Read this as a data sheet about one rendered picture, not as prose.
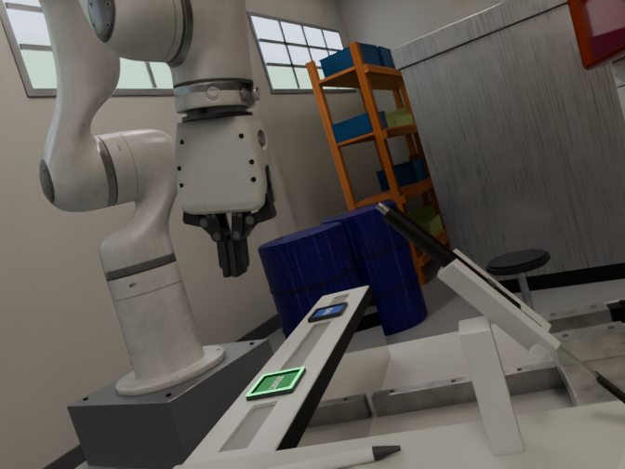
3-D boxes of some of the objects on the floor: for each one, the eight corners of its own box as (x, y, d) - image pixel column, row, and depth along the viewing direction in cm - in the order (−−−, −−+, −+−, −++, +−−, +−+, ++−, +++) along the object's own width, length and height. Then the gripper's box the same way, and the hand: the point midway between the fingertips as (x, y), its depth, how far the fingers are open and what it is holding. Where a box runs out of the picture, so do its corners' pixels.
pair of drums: (438, 303, 404) (406, 193, 396) (381, 375, 302) (338, 228, 293) (354, 315, 442) (324, 214, 434) (279, 382, 340) (237, 252, 332)
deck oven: (684, 227, 408) (627, -18, 390) (702, 271, 311) (627, -52, 293) (493, 260, 488) (438, 57, 470) (460, 302, 391) (390, 49, 373)
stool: (608, 337, 264) (582, 234, 259) (601, 385, 222) (569, 263, 217) (510, 344, 291) (484, 251, 286) (486, 388, 250) (456, 280, 245)
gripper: (134, 113, 54) (158, 285, 57) (271, 95, 51) (289, 281, 53) (171, 115, 62) (191, 268, 64) (293, 100, 58) (309, 264, 61)
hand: (233, 257), depth 59 cm, fingers closed
